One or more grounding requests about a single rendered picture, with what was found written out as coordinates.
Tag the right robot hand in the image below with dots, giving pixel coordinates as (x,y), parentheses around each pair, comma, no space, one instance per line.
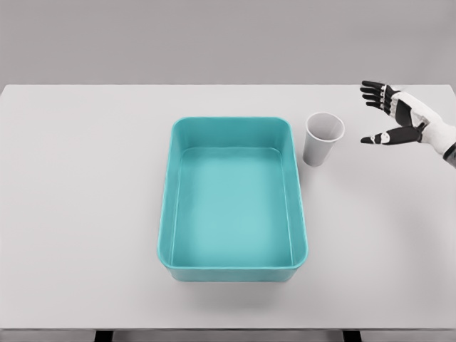
(417,118)

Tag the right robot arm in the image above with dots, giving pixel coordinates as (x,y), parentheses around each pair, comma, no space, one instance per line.
(447,137)

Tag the white paper cup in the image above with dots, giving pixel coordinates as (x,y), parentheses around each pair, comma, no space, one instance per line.
(321,140)

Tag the teal plastic basket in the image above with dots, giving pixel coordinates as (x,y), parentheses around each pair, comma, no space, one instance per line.
(232,199)

